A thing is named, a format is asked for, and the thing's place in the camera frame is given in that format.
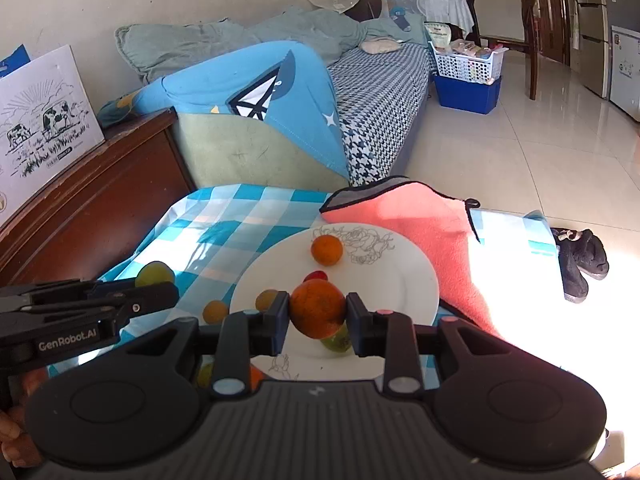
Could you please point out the blue printed cloth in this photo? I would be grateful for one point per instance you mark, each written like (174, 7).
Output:
(210, 80)

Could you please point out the silver fridge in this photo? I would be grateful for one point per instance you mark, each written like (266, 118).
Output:
(592, 35)

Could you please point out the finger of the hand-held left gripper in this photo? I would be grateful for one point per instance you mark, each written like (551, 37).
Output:
(120, 286)
(150, 297)

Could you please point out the blue white checked tablecloth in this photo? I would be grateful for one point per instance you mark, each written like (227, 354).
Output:
(225, 210)

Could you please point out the white cow print cardboard box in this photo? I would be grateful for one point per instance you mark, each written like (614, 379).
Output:
(45, 120)

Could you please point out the white bag with green label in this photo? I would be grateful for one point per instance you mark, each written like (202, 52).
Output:
(437, 35)

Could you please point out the beige pillow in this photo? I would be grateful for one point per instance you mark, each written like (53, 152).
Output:
(380, 46)

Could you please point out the white chest freezer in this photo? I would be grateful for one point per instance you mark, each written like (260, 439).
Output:
(625, 75)

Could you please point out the houndstooth sofa cover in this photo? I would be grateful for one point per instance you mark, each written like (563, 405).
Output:
(380, 105)

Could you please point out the blue paper bag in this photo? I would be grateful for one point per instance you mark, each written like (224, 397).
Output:
(12, 60)

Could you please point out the grey green quilt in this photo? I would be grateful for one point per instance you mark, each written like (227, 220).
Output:
(200, 42)

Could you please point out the blue plastic bin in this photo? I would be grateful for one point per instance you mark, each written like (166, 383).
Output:
(465, 95)

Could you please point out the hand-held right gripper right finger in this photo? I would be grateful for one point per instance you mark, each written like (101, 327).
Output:
(359, 327)

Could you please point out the green sofa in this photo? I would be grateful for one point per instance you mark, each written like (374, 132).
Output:
(235, 155)

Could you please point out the dark wooden chair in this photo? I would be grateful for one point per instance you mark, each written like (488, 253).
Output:
(530, 35)

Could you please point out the white cloth covered table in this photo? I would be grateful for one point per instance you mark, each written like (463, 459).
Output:
(440, 7)

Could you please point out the red cherry tomato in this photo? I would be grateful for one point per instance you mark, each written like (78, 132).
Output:
(316, 276)

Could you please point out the black slipper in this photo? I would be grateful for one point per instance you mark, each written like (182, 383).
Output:
(572, 275)
(592, 255)

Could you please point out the person's left hand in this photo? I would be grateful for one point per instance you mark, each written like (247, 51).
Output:
(12, 430)

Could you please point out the brown yellow jujube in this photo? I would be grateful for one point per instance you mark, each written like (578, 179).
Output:
(265, 300)
(216, 312)

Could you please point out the green jujube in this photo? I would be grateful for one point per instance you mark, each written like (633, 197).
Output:
(336, 344)
(205, 376)
(155, 272)

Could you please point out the black bag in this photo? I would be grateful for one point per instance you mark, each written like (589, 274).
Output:
(365, 7)

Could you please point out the brown wooden door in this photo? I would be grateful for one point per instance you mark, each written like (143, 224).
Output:
(547, 10)

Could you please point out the brown wooden cabinet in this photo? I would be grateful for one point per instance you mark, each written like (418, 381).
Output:
(100, 195)

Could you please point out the small orange mandarin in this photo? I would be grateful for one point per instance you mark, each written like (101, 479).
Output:
(256, 379)
(317, 307)
(326, 250)

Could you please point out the pink towel with grey edge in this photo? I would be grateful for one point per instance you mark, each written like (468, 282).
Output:
(425, 220)

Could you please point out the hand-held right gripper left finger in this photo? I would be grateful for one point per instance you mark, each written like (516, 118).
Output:
(276, 325)

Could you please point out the white plastic basket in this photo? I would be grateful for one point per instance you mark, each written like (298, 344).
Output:
(465, 65)

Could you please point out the white plate with line drawing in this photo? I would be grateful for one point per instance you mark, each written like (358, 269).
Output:
(390, 280)

